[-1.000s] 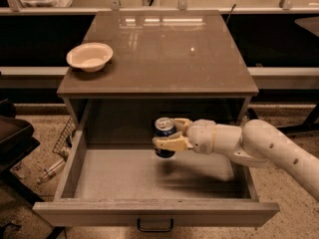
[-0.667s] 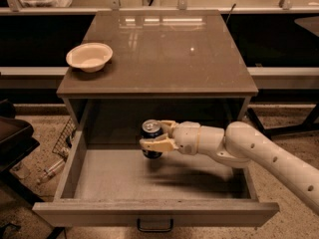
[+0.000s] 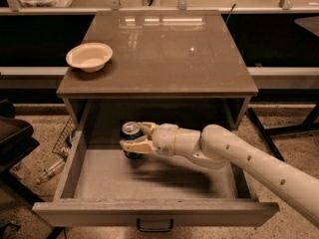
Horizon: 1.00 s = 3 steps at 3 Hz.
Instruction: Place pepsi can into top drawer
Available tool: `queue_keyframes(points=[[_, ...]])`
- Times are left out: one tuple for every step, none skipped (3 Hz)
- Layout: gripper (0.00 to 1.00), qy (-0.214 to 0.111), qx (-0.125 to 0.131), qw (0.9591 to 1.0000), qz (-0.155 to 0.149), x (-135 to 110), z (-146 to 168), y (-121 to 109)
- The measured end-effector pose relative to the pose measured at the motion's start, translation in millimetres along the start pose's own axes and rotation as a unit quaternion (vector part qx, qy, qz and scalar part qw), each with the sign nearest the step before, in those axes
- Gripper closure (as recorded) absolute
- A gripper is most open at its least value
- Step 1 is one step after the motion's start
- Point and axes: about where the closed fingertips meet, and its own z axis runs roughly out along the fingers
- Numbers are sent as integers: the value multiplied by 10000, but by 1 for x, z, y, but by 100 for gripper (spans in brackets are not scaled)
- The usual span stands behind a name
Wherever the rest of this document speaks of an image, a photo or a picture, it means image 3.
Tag black chair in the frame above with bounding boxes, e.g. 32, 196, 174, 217
0, 99, 66, 239

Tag wire mesh basket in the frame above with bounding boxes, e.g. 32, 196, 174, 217
52, 119, 76, 158

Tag white bowl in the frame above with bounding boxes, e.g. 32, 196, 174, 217
66, 43, 113, 73

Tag blue pepsi can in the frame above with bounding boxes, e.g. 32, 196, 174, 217
120, 121, 144, 159

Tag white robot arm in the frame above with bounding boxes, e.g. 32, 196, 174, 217
120, 121, 319, 226

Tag black metal stand legs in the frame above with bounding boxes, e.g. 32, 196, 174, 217
247, 103, 319, 161

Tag open grey top drawer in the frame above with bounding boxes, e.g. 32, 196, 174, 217
32, 98, 280, 228

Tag black drawer handle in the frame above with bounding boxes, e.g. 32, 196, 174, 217
137, 218, 174, 233

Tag clear plastic bottle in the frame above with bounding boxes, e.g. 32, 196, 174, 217
36, 159, 65, 184

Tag grey drawer cabinet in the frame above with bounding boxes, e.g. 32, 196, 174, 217
57, 10, 258, 127

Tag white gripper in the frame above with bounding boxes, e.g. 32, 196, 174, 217
120, 121, 178, 156

